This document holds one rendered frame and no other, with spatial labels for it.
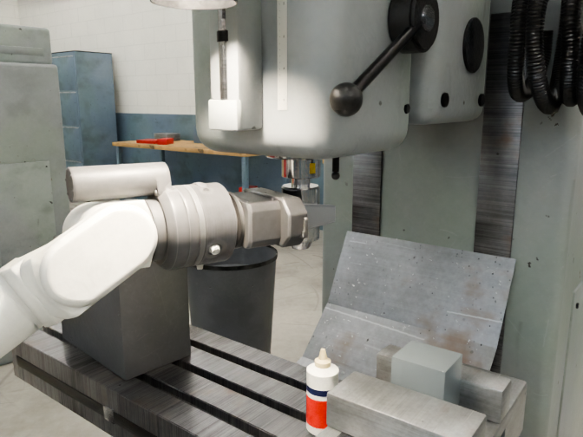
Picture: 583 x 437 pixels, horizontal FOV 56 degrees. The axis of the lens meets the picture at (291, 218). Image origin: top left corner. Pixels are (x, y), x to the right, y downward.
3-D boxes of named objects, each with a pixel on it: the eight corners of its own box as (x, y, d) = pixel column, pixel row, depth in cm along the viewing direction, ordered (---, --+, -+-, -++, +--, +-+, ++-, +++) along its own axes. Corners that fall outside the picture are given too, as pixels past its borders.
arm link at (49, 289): (173, 245, 52) (49, 342, 46) (143, 238, 59) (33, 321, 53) (133, 189, 49) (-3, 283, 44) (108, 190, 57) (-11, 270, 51)
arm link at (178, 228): (206, 270, 55) (89, 290, 49) (168, 260, 64) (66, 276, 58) (196, 159, 54) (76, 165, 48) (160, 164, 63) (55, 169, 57)
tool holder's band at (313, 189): (327, 194, 65) (328, 185, 65) (296, 198, 63) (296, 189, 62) (304, 189, 69) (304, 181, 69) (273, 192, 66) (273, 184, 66)
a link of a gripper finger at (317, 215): (331, 225, 66) (288, 231, 63) (331, 199, 66) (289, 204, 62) (339, 228, 65) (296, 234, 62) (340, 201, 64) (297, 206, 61)
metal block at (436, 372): (442, 425, 56) (445, 372, 55) (389, 406, 60) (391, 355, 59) (459, 403, 60) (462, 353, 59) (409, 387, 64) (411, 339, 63)
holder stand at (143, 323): (124, 381, 81) (115, 252, 77) (62, 338, 96) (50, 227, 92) (192, 355, 89) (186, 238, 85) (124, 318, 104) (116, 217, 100)
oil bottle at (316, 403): (325, 441, 67) (327, 359, 64) (299, 429, 69) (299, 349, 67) (343, 426, 70) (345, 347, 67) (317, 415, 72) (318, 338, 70)
